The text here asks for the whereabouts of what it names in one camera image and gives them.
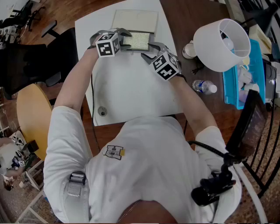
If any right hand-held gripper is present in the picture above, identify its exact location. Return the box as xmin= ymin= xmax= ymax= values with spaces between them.
xmin=141 ymin=42 xmax=182 ymax=82

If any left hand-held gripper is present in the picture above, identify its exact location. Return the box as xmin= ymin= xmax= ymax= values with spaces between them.
xmin=89 ymin=28 xmax=133 ymax=58

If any pale yellow sponge block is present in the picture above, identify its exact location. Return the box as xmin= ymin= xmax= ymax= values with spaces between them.
xmin=123 ymin=32 xmax=151 ymax=51

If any person's right forearm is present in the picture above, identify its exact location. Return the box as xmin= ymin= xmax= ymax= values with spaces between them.
xmin=168 ymin=74 xmax=218 ymax=139

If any person's left forearm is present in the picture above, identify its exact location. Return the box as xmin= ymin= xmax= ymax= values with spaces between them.
xmin=53 ymin=46 xmax=100 ymax=113

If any white gold-rimmed cup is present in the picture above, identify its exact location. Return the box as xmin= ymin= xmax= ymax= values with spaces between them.
xmin=182 ymin=42 xmax=198 ymax=60

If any white lamp shade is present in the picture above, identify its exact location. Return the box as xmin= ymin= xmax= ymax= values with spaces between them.
xmin=193 ymin=18 xmax=251 ymax=73

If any clear plastic water bottle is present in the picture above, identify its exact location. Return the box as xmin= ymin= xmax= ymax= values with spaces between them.
xmin=192 ymin=80 xmax=218 ymax=95

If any white light bulb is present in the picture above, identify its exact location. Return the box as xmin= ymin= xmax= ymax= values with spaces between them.
xmin=222 ymin=37 xmax=235 ymax=50

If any blue plastic bin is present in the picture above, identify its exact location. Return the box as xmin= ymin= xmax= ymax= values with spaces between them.
xmin=222 ymin=38 xmax=266 ymax=110

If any cream cup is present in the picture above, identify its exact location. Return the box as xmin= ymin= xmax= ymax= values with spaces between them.
xmin=241 ymin=56 xmax=251 ymax=70

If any black office chair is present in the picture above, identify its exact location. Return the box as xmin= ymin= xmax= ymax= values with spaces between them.
xmin=0 ymin=0 xmax=47 ymax=32
xmin=0 ymin=20 xmax=80 ymax=97

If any pale lilac cup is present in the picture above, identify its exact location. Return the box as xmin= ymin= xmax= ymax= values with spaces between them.
xmin=239 ymin=89 xmax=249 ymax=103

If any beige box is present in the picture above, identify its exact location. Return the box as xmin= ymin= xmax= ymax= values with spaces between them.
xmin=249 ymin=24 xmax=273 ymax=54

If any person's white t-shirt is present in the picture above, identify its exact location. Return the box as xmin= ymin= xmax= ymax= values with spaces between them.
xmin=43 ymin=105 xmax=242 ymax=224

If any black desk lamp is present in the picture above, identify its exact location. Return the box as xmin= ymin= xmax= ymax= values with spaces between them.
xmin=239 ymin=1 xmax=280 ymax=37

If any round yellow wooden table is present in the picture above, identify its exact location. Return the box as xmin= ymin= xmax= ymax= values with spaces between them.
xmin=16 ymin=84 xmax=53 ymax=162

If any black appliance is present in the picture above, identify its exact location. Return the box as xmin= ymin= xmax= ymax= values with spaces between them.
xmin=262 ymin=58 xmax=280 ymax=104

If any small brown box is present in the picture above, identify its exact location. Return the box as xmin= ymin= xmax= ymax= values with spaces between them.
xmin=27 ymin=140 xmax=40 ymax=153

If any person's neck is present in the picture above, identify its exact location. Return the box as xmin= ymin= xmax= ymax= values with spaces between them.
xmin=115 ymin=199 xmax=178 ymax=224

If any black metal bar chair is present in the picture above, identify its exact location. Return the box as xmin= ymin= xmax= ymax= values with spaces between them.
xmin=241 ymin=105 xmax=280 ymax=199

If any white metal rack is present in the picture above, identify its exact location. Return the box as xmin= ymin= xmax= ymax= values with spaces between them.
xmin=14 ymin=159 xmax=52 ymax=224

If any black power plug cable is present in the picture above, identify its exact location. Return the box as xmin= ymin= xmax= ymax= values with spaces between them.
xmin=191 ymin=65 xmax=206 ymax=75

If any thin black cable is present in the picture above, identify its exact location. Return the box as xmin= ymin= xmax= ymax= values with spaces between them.
xmin=90 ymin=73 xmax=102 ymax=154

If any grey strap with buckle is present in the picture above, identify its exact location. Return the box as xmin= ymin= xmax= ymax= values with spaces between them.
xmin=66 ymin=171 xmax=87 ymax=198

